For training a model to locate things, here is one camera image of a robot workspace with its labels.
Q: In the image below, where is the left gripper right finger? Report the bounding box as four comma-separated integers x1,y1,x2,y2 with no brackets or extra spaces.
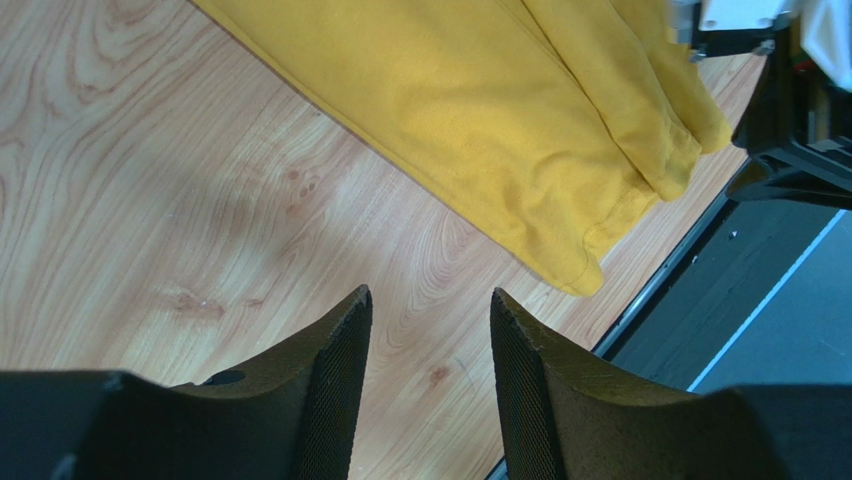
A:
490,289,851,479

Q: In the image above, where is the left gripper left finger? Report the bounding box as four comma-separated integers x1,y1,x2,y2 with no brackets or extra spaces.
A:
1,285,373,479

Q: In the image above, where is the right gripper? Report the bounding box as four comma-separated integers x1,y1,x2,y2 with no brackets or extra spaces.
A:
690,15,851,210

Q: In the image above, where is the yellow t-shirt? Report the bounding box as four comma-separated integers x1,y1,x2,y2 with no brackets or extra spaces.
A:
201,1,732,296

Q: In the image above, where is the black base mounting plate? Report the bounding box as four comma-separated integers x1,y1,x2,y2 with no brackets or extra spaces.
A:
588,200,851,395

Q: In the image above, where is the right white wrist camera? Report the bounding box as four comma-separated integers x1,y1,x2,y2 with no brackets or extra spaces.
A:
666,0,851,92

